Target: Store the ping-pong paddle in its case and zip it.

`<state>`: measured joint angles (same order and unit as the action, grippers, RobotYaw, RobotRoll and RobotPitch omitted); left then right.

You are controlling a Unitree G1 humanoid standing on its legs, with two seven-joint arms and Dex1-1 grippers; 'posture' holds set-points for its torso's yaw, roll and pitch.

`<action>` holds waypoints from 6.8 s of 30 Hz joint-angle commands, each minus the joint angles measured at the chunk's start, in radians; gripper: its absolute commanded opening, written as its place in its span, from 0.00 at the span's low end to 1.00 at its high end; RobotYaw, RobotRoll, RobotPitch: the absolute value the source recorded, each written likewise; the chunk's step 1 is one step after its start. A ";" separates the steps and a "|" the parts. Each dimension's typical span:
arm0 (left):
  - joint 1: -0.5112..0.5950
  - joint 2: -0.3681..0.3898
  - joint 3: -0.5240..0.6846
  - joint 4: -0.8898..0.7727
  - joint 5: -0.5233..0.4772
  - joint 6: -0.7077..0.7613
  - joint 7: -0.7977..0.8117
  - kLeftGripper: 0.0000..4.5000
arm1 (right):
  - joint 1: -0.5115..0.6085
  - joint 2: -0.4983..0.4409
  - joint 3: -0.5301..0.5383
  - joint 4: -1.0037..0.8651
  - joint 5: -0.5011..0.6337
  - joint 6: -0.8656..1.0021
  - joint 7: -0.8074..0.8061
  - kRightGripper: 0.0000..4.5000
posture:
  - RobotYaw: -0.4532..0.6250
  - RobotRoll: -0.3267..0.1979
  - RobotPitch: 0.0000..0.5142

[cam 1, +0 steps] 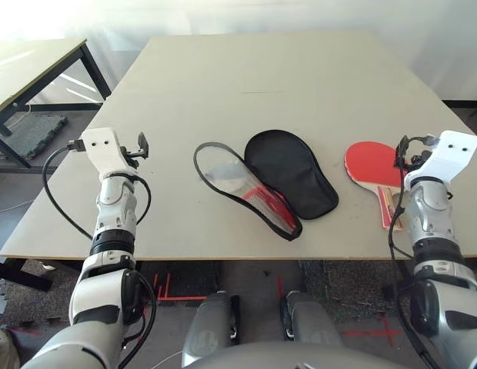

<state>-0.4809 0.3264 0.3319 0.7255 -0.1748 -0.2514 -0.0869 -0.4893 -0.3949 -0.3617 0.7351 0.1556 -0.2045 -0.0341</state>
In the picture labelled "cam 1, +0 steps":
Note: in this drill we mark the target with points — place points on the grey robot leg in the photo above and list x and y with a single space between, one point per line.
311 319
207 326

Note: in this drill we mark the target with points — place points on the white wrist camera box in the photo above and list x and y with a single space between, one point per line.
446 153
104 153

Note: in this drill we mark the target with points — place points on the grey speckled floor mat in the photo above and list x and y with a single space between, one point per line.
38 303
350 288

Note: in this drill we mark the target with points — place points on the red ping-pong paddle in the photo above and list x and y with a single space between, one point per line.
369 161

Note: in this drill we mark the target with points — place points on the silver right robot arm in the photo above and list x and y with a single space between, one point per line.
431 215

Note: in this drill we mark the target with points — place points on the grey robot right leg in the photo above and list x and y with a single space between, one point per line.
311 319

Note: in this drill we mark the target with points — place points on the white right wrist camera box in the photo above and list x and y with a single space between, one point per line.
446 153

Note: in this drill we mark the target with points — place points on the white perforated shoe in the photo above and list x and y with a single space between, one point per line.
0 346

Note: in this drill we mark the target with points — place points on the black-framed side table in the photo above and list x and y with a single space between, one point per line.
31 61

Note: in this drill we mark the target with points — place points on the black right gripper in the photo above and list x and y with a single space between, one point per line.
419 159

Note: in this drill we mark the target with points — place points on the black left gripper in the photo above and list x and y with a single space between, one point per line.
131 158

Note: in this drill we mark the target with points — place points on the grey robot left leg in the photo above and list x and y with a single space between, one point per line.
207 326

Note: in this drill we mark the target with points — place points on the dark foam mat stack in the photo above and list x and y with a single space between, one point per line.
34 132

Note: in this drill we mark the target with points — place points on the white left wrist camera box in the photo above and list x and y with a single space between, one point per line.
104 153

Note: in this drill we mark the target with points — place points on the black red paddle case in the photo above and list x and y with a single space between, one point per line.
292 173

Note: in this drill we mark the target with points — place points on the grey robot torso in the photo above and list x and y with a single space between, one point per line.
292 357

